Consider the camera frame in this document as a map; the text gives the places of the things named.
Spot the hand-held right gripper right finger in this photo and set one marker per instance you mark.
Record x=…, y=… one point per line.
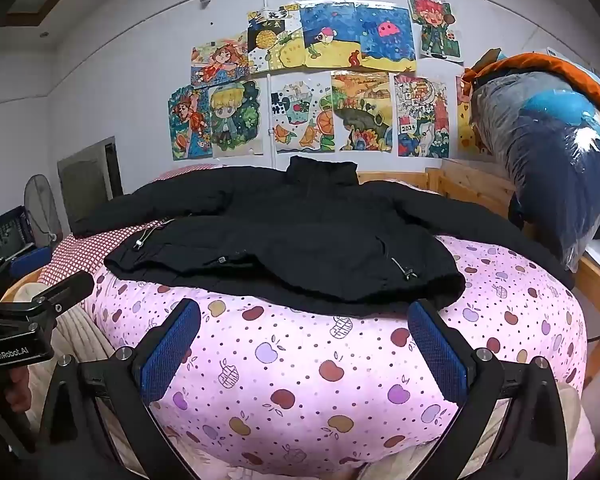
x=437, y=355

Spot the blond boy green drawing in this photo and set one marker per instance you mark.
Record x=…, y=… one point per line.
x=232, y=120

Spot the pink jellyfish sea drawing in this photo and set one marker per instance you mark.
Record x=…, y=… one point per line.
x=385, y=35

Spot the black plastic crate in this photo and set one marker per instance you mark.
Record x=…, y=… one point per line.
x=7, y=232

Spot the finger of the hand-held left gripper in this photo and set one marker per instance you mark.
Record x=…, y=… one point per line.
x=72, y=285

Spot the black puffer jacket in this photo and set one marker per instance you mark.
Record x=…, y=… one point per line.
x=305, y=230

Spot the grey standing fan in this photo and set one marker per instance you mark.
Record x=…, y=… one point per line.
x=42, y=205

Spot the wooden headboard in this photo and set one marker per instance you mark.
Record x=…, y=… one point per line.
x=480, y=185

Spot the pink apple print quilt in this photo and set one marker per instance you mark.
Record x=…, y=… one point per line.
x=280, y=360

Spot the blue sea fish drawing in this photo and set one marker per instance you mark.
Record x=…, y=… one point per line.
x=330, y=35

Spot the person's left hand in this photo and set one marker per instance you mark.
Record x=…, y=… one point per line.
x=7, y=385

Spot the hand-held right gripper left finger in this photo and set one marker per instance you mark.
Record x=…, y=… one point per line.
x=172, y=350

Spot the black yellow sun drawing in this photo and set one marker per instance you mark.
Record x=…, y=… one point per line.
x=272, y=42

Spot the red haired green figure drawing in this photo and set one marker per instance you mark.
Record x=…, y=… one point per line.
x=435, y=27

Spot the yellow bears drawing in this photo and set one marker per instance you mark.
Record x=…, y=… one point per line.
x=465, y=125

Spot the orange village landscape drawing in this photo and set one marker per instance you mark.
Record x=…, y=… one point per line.
x=362, y=110

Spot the orange haired girl drawing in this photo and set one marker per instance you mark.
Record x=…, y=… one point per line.
x=220, y=60

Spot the mermaid girl blue drawing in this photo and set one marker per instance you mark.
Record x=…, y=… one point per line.
x=190, y=125

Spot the red checkered bed sheet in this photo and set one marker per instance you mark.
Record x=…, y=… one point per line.
x=80, y=250

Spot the lighthouse town drawing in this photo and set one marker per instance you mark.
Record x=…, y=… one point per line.
x=420, y=115

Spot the white fruit and oranges drawing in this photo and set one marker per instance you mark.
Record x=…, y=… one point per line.
x=300, y=115

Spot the blue box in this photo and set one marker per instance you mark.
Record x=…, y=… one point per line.
x=32, y=260

